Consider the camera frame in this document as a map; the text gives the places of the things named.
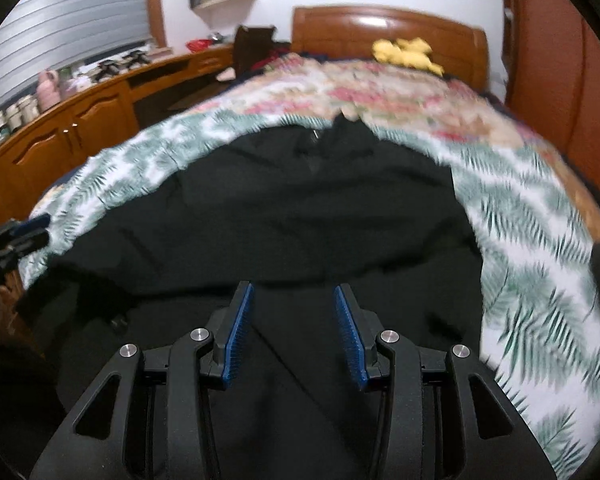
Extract large black coat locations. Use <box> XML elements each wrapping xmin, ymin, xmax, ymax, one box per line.
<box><xmin>20</xmin><ymin>118</ymin><xmax>482</xmax><ymax>479</ymax></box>

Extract wooden desk cabinet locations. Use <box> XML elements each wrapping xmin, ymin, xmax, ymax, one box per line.
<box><xmin>0</xmin><ymin>44</ymin><xmax>233</xmax><ymax>225</ymax></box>

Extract palm leaf print bedsheet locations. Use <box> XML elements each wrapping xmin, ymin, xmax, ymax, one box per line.
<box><xmin>19</xmin><ymin>108</ymin><xmax>600</xmax><ymax>479</ymax></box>

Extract pink bottle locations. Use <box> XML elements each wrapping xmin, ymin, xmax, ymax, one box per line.
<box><xmin>36</xmin><ymin>70</ymin><xmax>61</xmax><ymax>113</ymax></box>

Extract grey window blind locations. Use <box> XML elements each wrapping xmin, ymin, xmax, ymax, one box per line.
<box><xmin>0</xmin><ymin>0</ymin><xmax>151</xmax><ymax>107</ymax></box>

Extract red bowl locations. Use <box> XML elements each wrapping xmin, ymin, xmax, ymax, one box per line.
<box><xmin>186</xmin><ymin>39</ymin><xmax>213</xmax><ymax>53</ymax></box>

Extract dark wooden chair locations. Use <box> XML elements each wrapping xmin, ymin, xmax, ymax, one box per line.
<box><xmin>233</xmin><ymin>25</ymin><xmax>277</xmax><ymax>77</ymax></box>

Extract floral quilt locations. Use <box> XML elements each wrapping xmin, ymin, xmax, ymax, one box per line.
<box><xmin>191</xmin><ymin>53</ymin><xmax>600</xmax><ymax>243</ymax></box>

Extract wooden wardrobe louvred doors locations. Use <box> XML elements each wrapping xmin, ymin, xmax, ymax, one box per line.
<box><xmin>505</xmin><ymin>0</ymin><xmax>600</xmax><ymax>189</ymax></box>

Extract yellow plush toy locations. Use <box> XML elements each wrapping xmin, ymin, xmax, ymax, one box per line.
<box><xmin>372</xmin><ymin>38</ymin><xmax>444</xmax><ymax>77</ymax></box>

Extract wooden headboard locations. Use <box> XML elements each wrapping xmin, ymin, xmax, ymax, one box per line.
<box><xmin>291</xmin><ymin>4</ymin><xmax>489</xmax><ymax>92</ymax></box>

